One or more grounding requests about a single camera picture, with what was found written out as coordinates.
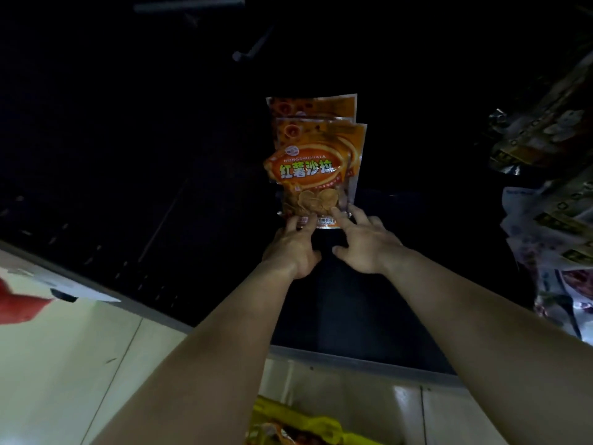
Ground person's left forearm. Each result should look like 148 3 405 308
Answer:
90 261 302 445

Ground person's right forearm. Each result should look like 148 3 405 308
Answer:
379 248 593 445

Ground person's right hand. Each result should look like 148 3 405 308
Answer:
329 203 408 276

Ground person's left hand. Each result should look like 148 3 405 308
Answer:
261 213 323 281

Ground yellow plastic shopping basket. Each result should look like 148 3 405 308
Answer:
248 396 385 445

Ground metal peg hook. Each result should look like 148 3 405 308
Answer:
230 24 275 64

